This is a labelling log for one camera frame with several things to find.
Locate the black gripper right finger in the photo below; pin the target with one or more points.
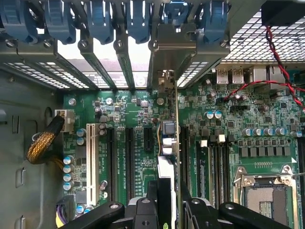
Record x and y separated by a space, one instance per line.
202 214

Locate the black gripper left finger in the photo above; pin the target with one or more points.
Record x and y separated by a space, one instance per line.
145 214

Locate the black RAM stick with label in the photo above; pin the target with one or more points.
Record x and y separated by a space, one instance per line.
203 171

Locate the empty black RAM slot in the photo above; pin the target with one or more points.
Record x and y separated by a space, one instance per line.
221 171
301 181

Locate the long black expansion slot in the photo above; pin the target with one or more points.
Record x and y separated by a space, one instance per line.
130 164
112 164
184 155

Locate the CPU socket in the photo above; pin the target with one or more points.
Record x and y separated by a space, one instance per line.
264 202

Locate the white PCI expansion slot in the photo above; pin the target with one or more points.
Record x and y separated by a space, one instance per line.
92 164

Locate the short black expansion slot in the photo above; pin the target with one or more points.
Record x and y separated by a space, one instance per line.
148 139

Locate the thin locking lever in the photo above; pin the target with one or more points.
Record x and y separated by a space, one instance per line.
299 174

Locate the green Dell motherboard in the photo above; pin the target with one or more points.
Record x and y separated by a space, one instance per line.
143 107

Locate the white power connector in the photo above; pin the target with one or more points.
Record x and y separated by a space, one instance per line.
68 120

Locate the silver USB port block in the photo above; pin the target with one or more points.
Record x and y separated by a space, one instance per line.
230 75

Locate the open PC case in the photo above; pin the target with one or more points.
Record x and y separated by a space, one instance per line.
23 119

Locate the blue slot retainer clip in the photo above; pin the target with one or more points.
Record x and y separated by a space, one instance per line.
16 21
176 12
215 21
59 21
138 21
100 21

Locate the black intrusion switch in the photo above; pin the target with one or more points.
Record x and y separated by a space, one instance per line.
283 12

